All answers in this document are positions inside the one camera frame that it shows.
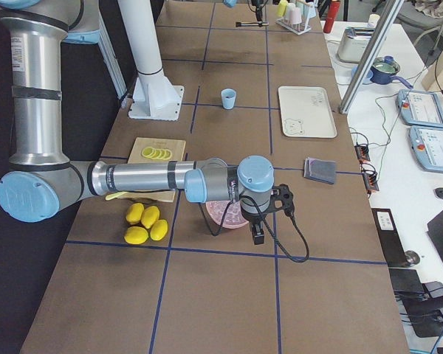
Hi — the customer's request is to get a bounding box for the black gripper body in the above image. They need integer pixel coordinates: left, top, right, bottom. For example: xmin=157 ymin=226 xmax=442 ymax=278
xmin=251 ymin=0 xmax=264 ymax=10
xmin=241 ymin=210 xmax=264 ymax=236

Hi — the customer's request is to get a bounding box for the stainless steel muddler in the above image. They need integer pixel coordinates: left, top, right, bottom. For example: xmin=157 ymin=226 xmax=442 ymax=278
xmin=235 ymin=21 xmax=269 ymax=28

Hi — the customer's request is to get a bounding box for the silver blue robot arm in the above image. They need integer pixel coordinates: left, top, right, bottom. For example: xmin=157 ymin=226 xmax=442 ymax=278
xmin=223 ymin=0 xmax=269 ymax=27
xmin=0 ymin=1 xmax=275 ymax=244

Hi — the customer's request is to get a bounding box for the pile of ice cubes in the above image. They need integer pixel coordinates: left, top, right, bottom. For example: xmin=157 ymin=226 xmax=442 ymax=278
xmin=210 ymin=201 xmax=249 ymax=224

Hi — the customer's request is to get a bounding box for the yellow-green plastic cup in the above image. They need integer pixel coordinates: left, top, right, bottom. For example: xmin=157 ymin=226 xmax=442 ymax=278
xmin=276 ymin=0 xmax=289 ymax=18

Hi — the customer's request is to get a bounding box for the pink plastic cup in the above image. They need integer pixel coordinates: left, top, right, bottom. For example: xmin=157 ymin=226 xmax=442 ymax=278
xmin=288 ymin=7 xmax=302 ymax=26

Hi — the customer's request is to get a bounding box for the light blue rack cup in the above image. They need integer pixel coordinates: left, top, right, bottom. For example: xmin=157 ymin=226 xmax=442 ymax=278
xmin=295 ymin=0 xmax=317 ymax=21

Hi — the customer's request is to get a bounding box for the light blue plastic cup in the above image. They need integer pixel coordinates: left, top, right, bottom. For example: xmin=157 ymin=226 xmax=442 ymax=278
xmin=221 ymin=88 xmax=237 ymax=110

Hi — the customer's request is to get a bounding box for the pink bowl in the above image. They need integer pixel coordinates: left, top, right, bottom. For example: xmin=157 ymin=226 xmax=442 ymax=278
xmin=205 ymin=201 xmax=250 ymax=230

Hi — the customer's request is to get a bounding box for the red bottle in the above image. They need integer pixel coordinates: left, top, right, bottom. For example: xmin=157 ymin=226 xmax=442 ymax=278
xmin=323 ymin=0 xmax=341 ymax=34

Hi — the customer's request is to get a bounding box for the purple folded cloth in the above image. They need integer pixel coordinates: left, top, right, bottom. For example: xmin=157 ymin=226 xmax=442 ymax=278
xmin=303 ymin=157 xmax=310 ymax=178

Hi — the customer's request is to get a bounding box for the grey folded cloth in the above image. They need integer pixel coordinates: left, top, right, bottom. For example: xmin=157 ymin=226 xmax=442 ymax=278
xmin=308 ymin=157 xmax=337 ymax=184

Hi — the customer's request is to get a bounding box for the silver toaster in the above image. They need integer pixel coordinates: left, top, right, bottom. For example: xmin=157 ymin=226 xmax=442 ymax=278
xmin=337 ymin=27 xmax=374 ymax=63

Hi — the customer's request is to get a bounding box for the whole lemon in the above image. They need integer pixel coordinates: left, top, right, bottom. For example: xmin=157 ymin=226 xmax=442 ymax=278
xmin=124 ymin=226 xmax=149 ymax=245
xmin=149 ymin=219 xmax=168 ymax=241
xmin=126 ymin=203 xmax=145 ymax=225
xmin=140 ymin=206 xmax=160 ymax=229

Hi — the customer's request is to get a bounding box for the bamboo cutting board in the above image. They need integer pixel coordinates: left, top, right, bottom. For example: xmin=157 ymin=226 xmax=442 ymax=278
xmin=117 ymin=137 xmax=186 ymax=203

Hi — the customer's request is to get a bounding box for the cream bear serving tray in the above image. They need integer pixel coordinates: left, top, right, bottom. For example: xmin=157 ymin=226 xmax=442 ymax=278
xmin=278 ymin=86 xmax=337 ymax=139

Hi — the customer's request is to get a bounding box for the lower orange power strip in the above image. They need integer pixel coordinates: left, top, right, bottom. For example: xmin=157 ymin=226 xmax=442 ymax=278
xmin=361 ymin=167 xmax=380 ymax=195

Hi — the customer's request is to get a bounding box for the orange power strip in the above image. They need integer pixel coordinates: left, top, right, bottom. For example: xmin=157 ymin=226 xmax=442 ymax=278
xmin=354 ymin=145 xmax=370 ymax=162
xmin=361 ymin=167 xmax=380 ymax=195

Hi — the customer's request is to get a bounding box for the lemon slice front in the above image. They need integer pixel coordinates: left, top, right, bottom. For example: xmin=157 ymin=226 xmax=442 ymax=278
xmin=141 ymin=146 xmax=155 ymax=159

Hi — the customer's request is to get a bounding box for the upper orange power strip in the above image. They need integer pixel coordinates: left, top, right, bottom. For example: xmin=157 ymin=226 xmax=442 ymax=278
xmin=354 ymin=145 xmax=370 ymax=162

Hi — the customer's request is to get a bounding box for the black box with label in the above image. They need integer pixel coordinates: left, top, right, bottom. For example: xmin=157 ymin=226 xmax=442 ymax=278
xmin=371 ymin=208 xmax=409 ymax=268

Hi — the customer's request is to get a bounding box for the blue pot with lid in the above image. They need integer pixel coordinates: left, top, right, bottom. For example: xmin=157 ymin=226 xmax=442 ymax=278
xmin=371 ymin=55 xmax=413 ymax=89

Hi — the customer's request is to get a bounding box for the yellow-green plastic knife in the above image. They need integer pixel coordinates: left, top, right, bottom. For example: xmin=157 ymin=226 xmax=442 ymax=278
xmin=105 ymin=191 xmax=127 ymax=201

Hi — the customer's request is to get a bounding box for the upper teach pendant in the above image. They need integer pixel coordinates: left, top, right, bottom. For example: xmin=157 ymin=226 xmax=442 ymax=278
xmin=396 ymin=89 xmax=443 ymax=128

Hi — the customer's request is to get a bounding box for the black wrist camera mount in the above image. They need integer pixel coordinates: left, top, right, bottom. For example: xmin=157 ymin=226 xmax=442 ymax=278
xmin=271 ymin=184 xmax=295 ymax=218

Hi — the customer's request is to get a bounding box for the white wire cup rack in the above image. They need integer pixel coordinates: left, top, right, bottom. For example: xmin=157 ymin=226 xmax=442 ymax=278
xmin=276 ymin=1 xmax=311 ymax=35

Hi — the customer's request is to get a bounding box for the aluminium frame post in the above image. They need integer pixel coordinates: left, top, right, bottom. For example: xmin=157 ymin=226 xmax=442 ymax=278
xmin=338 ymin=0 xmax=405 ymax=114

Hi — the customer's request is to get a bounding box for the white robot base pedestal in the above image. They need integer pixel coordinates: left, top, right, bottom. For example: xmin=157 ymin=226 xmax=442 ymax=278
xmin=118 ymin=0 xmax=185 ymax=121

